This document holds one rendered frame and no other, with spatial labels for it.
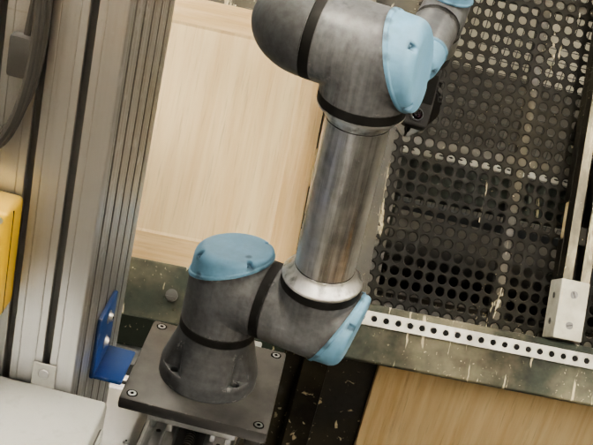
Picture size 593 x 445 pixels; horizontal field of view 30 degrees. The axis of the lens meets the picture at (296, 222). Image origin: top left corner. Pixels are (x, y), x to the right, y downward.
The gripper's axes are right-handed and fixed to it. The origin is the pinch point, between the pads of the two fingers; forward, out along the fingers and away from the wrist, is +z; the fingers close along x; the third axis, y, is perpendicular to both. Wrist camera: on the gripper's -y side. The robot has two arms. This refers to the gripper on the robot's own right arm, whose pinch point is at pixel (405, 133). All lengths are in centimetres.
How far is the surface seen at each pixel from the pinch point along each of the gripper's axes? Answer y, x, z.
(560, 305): -3, -42, 36
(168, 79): 18, 49, 22
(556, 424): -6, -56, 80
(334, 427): -16, -5, 91
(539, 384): -17, -42, 46
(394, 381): -8, -15, 75
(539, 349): -11, -40, 42
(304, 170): 9.6, 16.9, 29.4
